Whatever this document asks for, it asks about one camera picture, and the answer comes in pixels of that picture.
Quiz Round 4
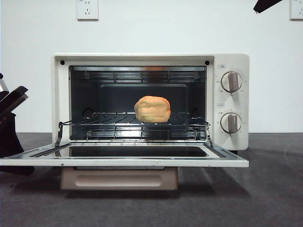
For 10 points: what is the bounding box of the glass oven door beige handle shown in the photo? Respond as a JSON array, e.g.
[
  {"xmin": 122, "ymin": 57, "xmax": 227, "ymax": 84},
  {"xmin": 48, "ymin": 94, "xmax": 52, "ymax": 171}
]
[{"xmin": 0, "ymin": 141, "xmax": 250, "ymax": 191}]

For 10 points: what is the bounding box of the golden bread roll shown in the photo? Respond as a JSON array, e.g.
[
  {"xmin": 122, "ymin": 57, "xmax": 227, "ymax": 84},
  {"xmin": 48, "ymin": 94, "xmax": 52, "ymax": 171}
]
[{"xmin": 134, "ymin": 95, "xmax": 172, "ymax": 123}]

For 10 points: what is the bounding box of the beige oven knob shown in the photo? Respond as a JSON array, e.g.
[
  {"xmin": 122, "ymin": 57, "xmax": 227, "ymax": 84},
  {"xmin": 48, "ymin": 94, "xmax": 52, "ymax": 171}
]
[
  {"xmin": 220, "ymin": 71, "xmax": 243, "ymax": 93},
  {"xmin": 220, "ymin": 113, "xmax": 242, "ymax": 134}
]

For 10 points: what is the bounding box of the cream Toshiba toaster oven body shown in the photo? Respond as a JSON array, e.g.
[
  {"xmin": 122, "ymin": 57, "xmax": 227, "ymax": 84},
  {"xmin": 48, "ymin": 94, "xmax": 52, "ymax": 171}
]
[{"xmin": 51, "ymin": 52, "xmax": 250, "ymax": 152}]

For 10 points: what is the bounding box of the white wall socket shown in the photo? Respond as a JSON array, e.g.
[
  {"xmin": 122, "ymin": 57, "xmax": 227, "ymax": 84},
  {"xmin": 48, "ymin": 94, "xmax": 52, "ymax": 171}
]
[
  {"xmin": 289, "ymin": 0, "xmax": 303, "ymax": 21},
  {"xmin": 76, "ymin": 0, "xmax": 99, "ymax": 21}
]

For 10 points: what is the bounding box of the metal wire oven rack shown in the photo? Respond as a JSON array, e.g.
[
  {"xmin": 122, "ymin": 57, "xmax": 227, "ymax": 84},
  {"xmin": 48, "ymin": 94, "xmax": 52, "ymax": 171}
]
[{"xmin": 58, "ymin": 112, "xmax": 211, "ymax": 126}]

